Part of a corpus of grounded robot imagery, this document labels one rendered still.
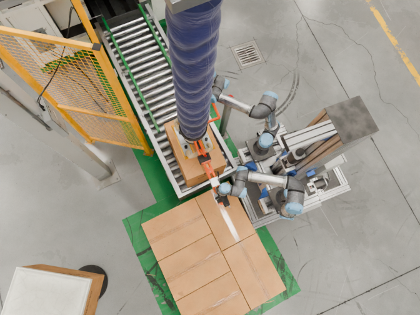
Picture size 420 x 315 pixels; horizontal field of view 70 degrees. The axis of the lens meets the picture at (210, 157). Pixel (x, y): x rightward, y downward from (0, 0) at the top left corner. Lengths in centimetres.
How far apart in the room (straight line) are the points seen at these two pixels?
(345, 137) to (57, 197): 323
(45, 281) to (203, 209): 149
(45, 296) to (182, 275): 116
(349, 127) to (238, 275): 183
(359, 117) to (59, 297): 252
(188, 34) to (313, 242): 309
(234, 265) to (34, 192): 249
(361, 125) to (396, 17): 389
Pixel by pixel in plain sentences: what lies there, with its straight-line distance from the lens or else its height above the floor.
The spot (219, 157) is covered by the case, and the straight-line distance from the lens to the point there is 281.
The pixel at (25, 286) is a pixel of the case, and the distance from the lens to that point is 295.
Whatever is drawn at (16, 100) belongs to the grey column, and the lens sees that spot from 205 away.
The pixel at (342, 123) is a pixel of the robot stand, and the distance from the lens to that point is 195.
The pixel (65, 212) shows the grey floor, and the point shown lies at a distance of 396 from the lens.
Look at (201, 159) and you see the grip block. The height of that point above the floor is 127.
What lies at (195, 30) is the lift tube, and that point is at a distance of 128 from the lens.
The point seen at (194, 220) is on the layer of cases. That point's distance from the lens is 310.
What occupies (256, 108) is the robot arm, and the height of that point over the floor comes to 165.
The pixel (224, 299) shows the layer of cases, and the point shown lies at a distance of 315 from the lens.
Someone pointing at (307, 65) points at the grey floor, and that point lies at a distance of 464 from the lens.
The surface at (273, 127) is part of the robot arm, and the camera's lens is 261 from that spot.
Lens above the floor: 364
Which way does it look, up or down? 74 degrees down
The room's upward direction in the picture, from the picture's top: 10 degrees clockwise
